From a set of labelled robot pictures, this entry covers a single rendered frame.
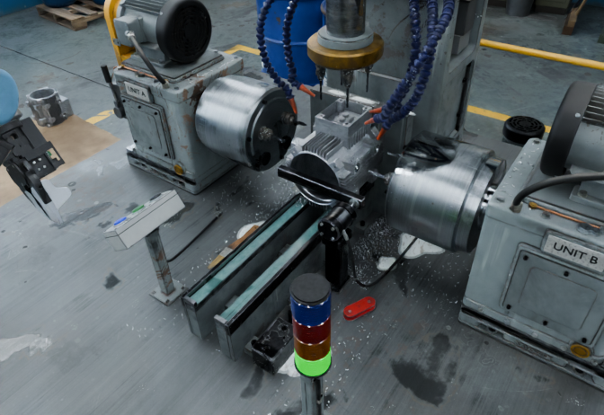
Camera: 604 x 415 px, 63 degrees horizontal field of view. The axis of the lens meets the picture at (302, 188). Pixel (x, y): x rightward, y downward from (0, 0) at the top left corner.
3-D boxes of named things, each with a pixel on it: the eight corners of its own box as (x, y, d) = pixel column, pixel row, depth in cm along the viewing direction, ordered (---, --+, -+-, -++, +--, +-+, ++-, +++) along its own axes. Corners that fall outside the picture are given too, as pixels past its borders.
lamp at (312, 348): (307, 323, 84) (306, 307, 81) (337, 340, 81) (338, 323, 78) (286, 349, 80) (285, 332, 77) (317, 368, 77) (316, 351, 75)
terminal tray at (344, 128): (338, 120, 138) (338, 97, 133) (371, 131, 133) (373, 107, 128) (314, 139, 130) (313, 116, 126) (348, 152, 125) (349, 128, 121)
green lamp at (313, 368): (308, 339, 87) (307, 323, 84) (337, 357, 84) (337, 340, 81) (288, 365, 83) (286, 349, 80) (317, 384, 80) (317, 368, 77)
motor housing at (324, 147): (325, 161, 149) (325, 104, 138) (382, 181, 140) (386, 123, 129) (286, 195, 137) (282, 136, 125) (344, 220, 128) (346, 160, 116)
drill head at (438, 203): (395, 181, 141) (404, 103, 125) (546, 237, 121) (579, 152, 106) (350, 232, 125) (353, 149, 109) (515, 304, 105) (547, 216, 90)
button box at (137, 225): (172, 209, 120) (160, 191, 119) (186, 206, 115) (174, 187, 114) (114, 251, 110) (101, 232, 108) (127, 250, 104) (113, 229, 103)
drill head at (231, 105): (224, 119, 172) (214, 50, 157) (310, 151, 155) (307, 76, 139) (170, 153, 156) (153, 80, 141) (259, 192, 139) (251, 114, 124)
